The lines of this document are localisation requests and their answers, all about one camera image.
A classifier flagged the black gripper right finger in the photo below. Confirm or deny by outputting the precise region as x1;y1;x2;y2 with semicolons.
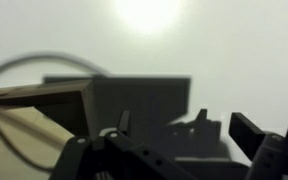
229;112;288;180

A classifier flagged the wooden tray with slots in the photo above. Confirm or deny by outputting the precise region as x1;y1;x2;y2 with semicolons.
0;80;98;180

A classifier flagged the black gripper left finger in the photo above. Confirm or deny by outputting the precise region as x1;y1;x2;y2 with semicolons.
49;111;197;180

